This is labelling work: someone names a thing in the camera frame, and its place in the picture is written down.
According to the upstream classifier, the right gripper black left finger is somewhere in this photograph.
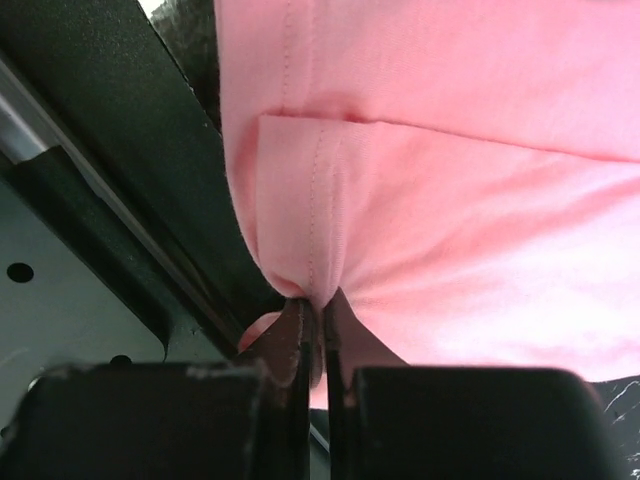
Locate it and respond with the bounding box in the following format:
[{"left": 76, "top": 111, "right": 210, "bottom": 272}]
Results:
[{"left": 239, "top": 298, "right": 312, "bottom": 479}]

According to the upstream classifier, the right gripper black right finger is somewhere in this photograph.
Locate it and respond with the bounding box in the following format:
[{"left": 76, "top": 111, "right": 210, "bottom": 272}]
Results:
[{"left": 323, "top": 290, "right": 400, "bottom": 479}]

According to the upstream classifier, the light pink t shirt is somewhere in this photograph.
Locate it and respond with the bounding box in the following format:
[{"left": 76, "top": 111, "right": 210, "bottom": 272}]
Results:
[{"left": 214, "top": 1, "right": 639, "bottom": 382}]

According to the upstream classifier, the black marbled table mat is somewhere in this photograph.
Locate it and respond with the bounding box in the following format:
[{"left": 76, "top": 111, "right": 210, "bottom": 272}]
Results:
[{"left": 143, "top": 1, "right": 639, "bottom": 479}]

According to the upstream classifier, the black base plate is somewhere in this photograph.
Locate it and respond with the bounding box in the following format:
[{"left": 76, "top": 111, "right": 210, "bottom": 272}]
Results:
[{"left": 1, "top": 1, "right": 283, "bottom": 422}]

